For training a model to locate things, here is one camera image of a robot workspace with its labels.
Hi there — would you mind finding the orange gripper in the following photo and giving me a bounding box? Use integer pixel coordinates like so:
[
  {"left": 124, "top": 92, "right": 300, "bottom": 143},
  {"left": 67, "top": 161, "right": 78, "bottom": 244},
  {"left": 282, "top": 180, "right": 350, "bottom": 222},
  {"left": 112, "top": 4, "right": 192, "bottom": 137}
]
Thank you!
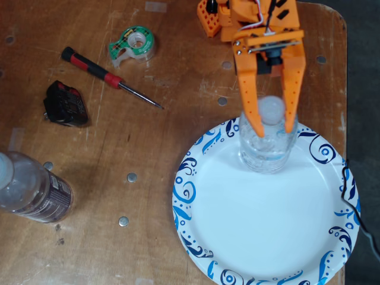
[{"left": 233, "top": 0, "right": 305, "bottom": 138}]

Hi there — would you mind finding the clear bottle blue white label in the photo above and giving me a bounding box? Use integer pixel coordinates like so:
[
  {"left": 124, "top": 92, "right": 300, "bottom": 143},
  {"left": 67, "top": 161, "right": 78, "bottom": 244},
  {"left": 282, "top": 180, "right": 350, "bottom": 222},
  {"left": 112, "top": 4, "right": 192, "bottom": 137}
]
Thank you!
[{"left": 239, "top": 95, "right": 299, "bottom": 175}]

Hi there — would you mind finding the clear bottle dark label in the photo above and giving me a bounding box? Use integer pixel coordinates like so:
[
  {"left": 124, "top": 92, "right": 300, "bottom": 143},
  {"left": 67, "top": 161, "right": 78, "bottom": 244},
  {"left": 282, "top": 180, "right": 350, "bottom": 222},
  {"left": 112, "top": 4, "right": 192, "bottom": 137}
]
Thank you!
[{"left": 0, "top": 151, "right": 74, "bottom": 224}]

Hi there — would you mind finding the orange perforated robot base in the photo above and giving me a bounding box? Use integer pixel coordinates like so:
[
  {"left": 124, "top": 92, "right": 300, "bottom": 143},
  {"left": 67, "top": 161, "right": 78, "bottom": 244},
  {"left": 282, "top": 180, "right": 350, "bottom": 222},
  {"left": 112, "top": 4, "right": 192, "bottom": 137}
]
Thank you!
[{"left": 197, "top": 0, "right": 222, "bottom": 38}]

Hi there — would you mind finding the white paper plate blue pattern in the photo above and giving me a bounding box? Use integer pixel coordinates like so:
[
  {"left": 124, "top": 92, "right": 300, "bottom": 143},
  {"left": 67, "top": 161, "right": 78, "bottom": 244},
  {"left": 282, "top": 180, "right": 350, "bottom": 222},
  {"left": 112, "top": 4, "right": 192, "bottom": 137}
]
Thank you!
[{"left": 172, "top": 117, "right": 362, "bottom": 285}]

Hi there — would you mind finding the green tape dispenser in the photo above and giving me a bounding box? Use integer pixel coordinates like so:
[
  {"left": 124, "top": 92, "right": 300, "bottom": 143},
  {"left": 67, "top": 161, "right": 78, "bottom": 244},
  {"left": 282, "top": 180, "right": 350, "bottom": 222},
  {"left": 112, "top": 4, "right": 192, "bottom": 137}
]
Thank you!
[{"left": 108, "top": 26, "right": 157, "bottom": 69}]

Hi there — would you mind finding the red black screwdriver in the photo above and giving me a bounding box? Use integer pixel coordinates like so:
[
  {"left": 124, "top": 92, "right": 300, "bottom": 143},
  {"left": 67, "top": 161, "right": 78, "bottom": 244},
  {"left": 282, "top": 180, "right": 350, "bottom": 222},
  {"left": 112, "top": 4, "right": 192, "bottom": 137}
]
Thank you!
[{"left": 61, "top": 46, "right": 164, "bottom": 110}]

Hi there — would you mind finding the small black red device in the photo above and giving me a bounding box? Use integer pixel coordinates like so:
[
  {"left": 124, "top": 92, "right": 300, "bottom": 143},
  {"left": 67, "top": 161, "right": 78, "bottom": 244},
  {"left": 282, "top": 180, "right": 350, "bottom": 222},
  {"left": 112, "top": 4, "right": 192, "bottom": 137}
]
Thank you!
[{"left": 43, "top": 80, "right": 89, "bottom": 128}]

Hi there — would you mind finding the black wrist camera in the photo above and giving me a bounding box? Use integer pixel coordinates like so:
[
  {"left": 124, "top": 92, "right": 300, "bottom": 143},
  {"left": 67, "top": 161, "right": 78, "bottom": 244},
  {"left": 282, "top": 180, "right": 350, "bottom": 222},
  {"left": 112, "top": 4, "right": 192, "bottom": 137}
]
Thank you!
[{"left": 248, "top": 40, "right": 302, "bottom": 66}]

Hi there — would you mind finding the white red servo wire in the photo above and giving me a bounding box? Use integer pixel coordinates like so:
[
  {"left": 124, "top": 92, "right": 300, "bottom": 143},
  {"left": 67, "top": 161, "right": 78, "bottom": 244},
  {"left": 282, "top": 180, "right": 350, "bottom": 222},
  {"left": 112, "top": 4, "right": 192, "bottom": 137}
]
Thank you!
[{"left": 237, "top": 0, "right": 265, "bottom": 32}]

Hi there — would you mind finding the black camera cable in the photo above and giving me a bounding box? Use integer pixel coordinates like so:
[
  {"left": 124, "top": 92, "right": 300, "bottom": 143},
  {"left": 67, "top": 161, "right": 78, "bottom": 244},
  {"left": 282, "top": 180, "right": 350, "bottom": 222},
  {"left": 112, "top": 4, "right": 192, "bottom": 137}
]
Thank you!
[{"left": 265, "top": 0, "right": 276, "bottom": 34}]

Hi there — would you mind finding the thin black cable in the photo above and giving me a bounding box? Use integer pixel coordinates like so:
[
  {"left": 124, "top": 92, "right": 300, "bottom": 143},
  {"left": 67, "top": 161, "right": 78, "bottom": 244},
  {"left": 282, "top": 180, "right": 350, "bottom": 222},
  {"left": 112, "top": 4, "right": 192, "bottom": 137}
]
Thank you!
[{"left": 340, "top": 159, "right": 380, "bottom": 256}]

